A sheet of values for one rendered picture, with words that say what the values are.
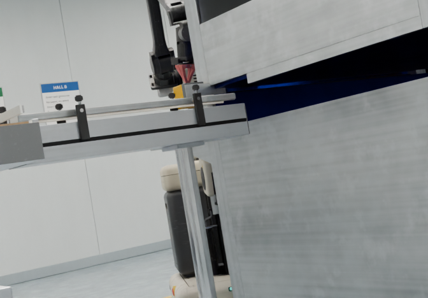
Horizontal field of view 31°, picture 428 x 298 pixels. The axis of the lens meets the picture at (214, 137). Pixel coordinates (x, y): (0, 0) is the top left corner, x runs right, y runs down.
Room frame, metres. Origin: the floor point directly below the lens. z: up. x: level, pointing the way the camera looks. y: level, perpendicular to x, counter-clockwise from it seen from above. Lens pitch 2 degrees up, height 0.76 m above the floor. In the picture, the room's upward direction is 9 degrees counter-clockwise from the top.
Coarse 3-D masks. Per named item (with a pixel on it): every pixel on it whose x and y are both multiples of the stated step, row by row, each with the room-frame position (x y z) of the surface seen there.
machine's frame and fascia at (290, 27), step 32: (256, 0) 2.13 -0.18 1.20; (288, 0) 2.02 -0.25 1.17; (320, 0) 1.92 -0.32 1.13; (352, 0) 1.83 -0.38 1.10; (384, 0) 1.74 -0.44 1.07; (416, 0) 1.67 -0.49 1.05; (224, 32) 2.27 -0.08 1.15; (256, 32) 2.15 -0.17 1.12; (288, 32) 2.04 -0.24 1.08; (320, 32) 1.93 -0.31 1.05; (352, 32) 1.84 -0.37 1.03; (384, 32) 1.76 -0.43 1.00; (224, 64) 2.30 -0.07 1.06; (256, 64) 2.17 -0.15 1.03; (288, 64) 2.05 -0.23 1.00
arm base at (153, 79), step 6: (168, 72) 3.28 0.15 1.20; (150, 78) 3.34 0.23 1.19; (156, 78) 3.30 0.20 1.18; (162, 78) 3.29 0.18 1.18; (168, 78) 3.30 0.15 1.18; (150, 84) 3.32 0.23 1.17; (156, 84) 3.32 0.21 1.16; (162, 84) 3.31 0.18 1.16; (168, 84) 3.31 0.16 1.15; (174, 84) 3.32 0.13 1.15
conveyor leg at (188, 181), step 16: (192, 144) 2.15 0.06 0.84; (176, 160) 2.17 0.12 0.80; (192, 160) 2.17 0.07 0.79; (192, 176) 2.16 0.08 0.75; (192, 192) 2.16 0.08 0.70; (192, 208) 2.16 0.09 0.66; (192, 224) 2.16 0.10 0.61; (192, 240) 2.16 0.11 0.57; (192, 256) 2.17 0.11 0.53; (208, 256) 2.17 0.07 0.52; (208, 272) 2.16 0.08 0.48; (208, 288) 2.16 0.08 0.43
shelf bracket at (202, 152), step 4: (204, 144) 2.63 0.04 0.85; (192, 148) 2.69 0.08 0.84; (196, 148) 2.67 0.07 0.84; (200, 148) 2.65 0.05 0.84; (204, 148) 2.63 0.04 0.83; (196, 152) 2.68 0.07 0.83; (200, 152) 2.66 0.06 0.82; (204, 152) 2.63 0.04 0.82; (208, 152) 2.61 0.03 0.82; (196, 156) 2.68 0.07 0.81; (200, 156) 2.66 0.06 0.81; (204, 156) 2.64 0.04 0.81; (208, 156) 2.62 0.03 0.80; (204, 160) 2.64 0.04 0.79; (208, 160) 2.62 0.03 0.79
